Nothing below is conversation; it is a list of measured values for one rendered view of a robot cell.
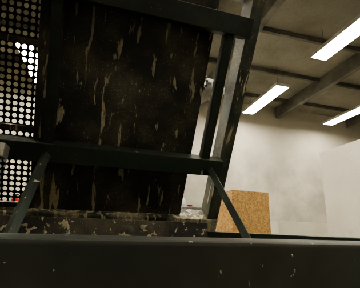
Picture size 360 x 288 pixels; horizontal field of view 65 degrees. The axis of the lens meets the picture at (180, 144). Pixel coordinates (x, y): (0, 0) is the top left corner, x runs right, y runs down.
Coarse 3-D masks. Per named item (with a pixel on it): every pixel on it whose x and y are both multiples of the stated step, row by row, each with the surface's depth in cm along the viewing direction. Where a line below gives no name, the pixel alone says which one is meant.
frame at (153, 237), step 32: (0, 224) 111; (32, 224) 114; (64, 224) 117; (96, 224) 121; (128, 224) 124; (160, 224) 128; (192, 224) 132; (0, 256) 16; (32, 256) 16; (64, 256) 16; (96, 256) 17; (128, 256) 17; (160, 256) 18; (192, 256) 18; (224, 256) 19; (256, 256) 20; (288, 256) 20; (320, 256) 21; (352, 256) 22
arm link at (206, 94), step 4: (212, 80) 183; (212, 84) 181; (208, 88) 181; (224, 88) 187; (204, 92) 183; (208, 92) 183; (224, 92) 187; (204, 96) 186; (208, 96) 186; (204, 100) 193; (208, 100) 190
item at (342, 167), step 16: (352, 144) 304; (320, 160) 347; (336, 160) 323; (352, 160) 302; (336, 176) 321; (352, 176) 300; (336, 192) 318; (352, 192) 298; (336, 208) 316; (352, 208) 296; (336, 224) 314; (352, 224) 294
